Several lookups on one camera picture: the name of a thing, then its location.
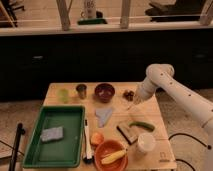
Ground brown wooden block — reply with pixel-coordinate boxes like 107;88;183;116
117;122;137;145

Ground green cucumber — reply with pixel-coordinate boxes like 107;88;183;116
129;121;155;132

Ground green plastic tray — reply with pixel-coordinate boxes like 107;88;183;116
23;106;85;168

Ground black cable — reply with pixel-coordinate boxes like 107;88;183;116
168;132;213;151

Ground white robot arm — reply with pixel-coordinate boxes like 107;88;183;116
133;64;213;171

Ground blue-grey sponge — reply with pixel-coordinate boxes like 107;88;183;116
40;127;63;142

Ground orange bowl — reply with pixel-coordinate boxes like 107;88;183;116
94;140;128;171

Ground white plastic cup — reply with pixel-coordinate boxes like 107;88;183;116
137;133;156;154

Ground green flat object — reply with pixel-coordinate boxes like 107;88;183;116
77;18;108;25

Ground dark metal cup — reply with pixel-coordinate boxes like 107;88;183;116
76;84;87;99

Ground light blue cloth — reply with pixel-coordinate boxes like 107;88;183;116
95;107;113;127

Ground orange carrot piece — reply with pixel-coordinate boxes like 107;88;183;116
90;132;104;146

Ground black pole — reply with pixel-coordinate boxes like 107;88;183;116
8;123;25;171

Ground green translucent cup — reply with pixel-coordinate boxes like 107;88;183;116
57;89;69;103

